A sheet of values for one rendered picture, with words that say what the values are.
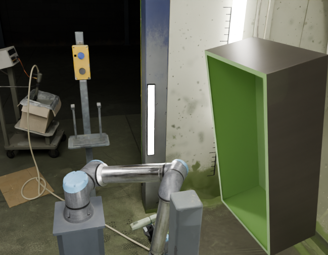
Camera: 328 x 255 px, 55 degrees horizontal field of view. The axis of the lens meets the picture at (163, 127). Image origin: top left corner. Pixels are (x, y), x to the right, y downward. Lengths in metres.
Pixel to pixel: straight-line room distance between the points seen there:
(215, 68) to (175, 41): 0.54
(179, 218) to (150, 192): 2.40
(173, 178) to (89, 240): 0.70
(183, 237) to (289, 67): 1.12
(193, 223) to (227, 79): 1.61
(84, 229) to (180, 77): 1.34
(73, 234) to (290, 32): 2.25
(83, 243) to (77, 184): 0.40
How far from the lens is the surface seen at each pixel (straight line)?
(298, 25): 2.96
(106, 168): 2.07
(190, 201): 0.58
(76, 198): 2.01
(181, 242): 0.62
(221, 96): 2.14
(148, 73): 2.49
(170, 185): 1.75
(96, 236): 2.12
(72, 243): 2.14
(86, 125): 2.79
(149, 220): 2.49
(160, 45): 2.46
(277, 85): 1.56
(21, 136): 4.44
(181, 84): 2.58
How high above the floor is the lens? 1.99
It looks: 24 degrees down
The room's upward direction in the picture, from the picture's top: 1 degrees clockwise
